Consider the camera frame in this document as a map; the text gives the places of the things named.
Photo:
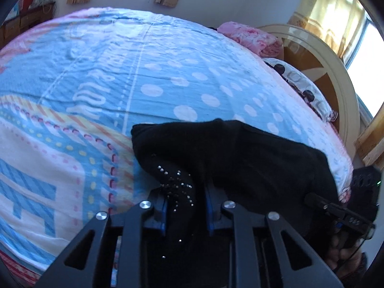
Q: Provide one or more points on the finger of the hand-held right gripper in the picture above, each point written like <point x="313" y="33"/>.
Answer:
<point x="336" y="210"/>

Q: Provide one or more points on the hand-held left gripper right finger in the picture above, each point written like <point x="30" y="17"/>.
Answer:
<point x="209" y="207"/>

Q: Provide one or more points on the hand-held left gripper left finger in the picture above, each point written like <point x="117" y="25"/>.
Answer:
<point x="163" y="213"/>

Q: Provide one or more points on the black pants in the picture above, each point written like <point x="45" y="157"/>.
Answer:
<point x="240" y="162"/>

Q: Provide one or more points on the person's right hand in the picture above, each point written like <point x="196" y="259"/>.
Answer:
<point x="339" y="255"/>

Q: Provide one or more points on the light wooden board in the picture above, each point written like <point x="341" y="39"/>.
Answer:
<point x="372" y="144"/>

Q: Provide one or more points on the cream and wood headboard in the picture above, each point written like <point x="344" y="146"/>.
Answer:
<point x="339" y="84"/>

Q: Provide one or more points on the bright window beside headboard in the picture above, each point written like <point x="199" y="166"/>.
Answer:
<point x="366" y="69"/>

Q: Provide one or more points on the white patterned pillow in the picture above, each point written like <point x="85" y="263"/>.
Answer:
<point x="300" y="81"/>

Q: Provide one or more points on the blue polka dot bedsheet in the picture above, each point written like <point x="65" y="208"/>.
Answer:
<point x="120" y="75"/>

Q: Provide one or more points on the pink floral blanket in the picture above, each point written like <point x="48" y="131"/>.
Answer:
<point x="255" y="37"/>

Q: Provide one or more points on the orange patterned curtain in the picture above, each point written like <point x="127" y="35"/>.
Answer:
<point x="327" y="9"/>

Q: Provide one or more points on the brown wooden desk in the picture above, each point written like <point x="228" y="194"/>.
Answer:
<point x="24" y="24"/>

